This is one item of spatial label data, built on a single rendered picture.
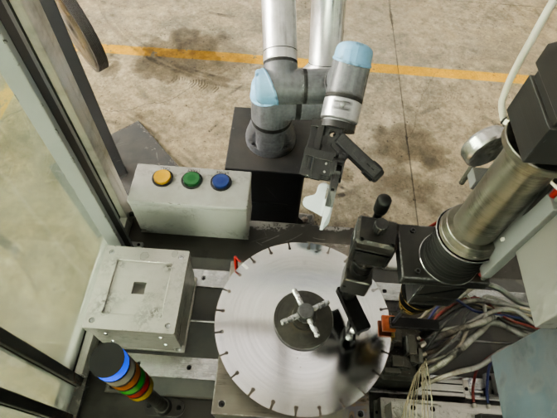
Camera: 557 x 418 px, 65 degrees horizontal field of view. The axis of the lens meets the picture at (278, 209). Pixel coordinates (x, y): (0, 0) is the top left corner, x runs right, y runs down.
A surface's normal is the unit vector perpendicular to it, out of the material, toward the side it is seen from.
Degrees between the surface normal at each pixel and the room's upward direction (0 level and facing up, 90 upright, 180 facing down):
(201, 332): 0
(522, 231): 90
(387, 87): 0
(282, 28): 32
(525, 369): 90
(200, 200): 0
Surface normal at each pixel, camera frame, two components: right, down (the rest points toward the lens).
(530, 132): -1.00, -0.07
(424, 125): 0.04, -0.54
